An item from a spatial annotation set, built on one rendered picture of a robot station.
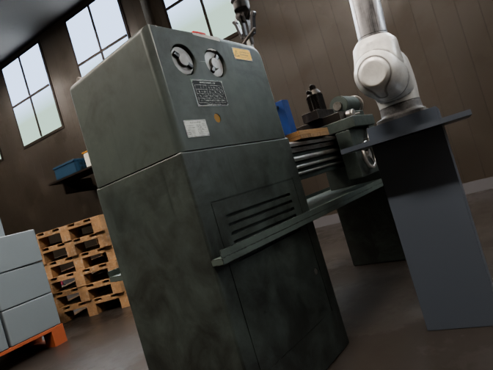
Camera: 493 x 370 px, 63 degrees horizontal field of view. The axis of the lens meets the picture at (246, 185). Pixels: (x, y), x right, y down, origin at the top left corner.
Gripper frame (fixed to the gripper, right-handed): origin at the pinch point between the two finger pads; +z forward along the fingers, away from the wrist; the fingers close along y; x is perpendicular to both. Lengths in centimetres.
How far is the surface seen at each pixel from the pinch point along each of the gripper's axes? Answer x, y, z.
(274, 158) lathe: 29, -18, 54
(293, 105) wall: -299, 154, -14
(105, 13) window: -254, 425, -245
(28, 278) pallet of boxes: 33, 216, 96
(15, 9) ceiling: -163, 524, -278
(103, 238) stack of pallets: -45, 235, 85
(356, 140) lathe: -52, -18, 53
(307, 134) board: -16.1, -9.7, 45.5
